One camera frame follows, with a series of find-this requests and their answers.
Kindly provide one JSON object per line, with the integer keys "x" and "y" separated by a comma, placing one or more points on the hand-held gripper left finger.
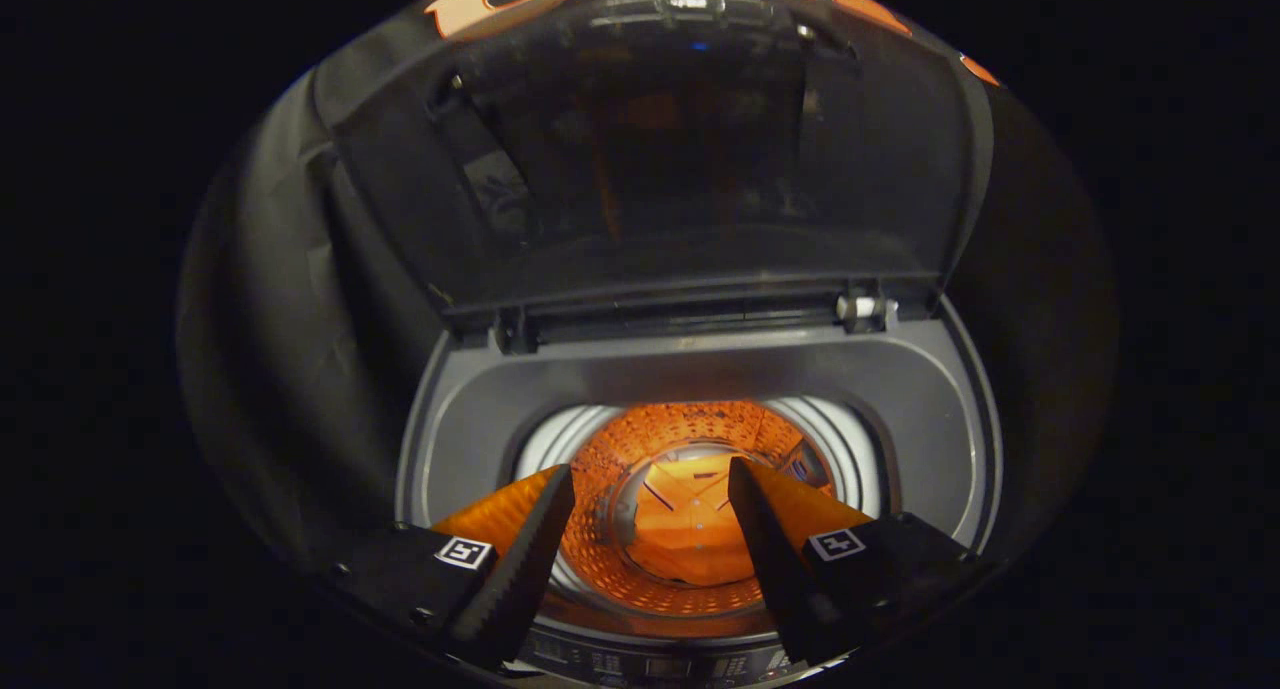
{"x": 520, "y": 569}

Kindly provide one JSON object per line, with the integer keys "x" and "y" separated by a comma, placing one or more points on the black backdrop cloth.
{"x": 260, "y": 319}

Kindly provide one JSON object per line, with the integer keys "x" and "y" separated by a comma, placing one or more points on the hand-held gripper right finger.
{"x": 770, "y": 569}

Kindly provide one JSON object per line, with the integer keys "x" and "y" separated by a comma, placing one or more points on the dark glass washing machine lid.
{"x": 650, "y": 149}

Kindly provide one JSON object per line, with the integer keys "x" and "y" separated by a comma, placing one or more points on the yellow polo shirt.
{"x": 690, "y": 529}

